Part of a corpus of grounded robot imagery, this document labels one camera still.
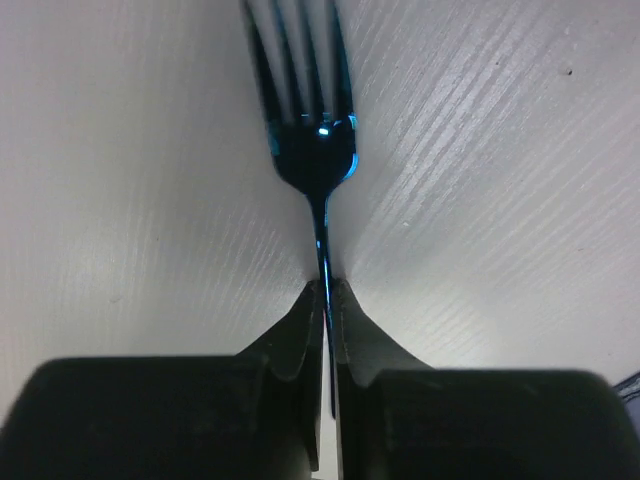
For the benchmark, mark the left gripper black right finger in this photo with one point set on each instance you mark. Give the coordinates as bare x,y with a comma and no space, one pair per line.
399,418

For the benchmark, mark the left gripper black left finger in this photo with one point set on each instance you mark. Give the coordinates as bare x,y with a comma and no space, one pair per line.
251,415

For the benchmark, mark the blue fish-pattern cloth placemat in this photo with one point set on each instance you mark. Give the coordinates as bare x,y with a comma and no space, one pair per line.
629,388

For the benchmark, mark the blue metal fork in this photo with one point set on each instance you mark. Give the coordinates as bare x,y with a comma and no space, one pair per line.
316,152

